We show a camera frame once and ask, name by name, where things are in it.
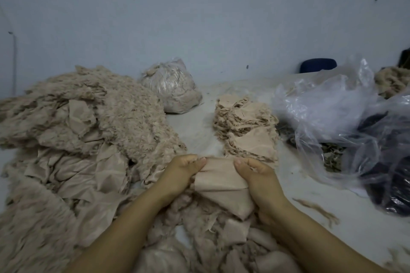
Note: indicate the person's left hand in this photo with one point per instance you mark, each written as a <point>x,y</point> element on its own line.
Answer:
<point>178,177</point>

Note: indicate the person's right hand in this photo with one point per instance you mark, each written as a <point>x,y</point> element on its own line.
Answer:
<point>261,183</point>

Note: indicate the stack of sorted beige pieces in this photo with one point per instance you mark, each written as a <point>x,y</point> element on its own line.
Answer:
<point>221,121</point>

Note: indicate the beige scrap strips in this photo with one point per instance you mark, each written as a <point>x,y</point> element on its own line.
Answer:
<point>218,241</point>

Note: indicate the large pile beige fabric scraps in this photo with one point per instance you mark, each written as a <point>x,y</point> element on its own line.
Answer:
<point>77,161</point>

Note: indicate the person's right forearm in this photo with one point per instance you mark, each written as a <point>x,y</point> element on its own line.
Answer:
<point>330,244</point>

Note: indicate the person's left forearm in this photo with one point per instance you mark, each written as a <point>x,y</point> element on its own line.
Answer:
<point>118,241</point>

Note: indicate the beige fur pile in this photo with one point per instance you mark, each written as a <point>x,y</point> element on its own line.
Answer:
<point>392,81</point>

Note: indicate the clear bag of beige scraps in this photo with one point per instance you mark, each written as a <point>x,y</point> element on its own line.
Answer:
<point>171,87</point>

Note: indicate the large clear plastic bag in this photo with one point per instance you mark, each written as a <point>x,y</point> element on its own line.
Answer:
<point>333,113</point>

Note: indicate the blue chair back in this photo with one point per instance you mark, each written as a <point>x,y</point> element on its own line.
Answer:
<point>318,65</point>

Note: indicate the black handbag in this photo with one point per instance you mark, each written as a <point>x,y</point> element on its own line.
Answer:
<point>405,58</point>

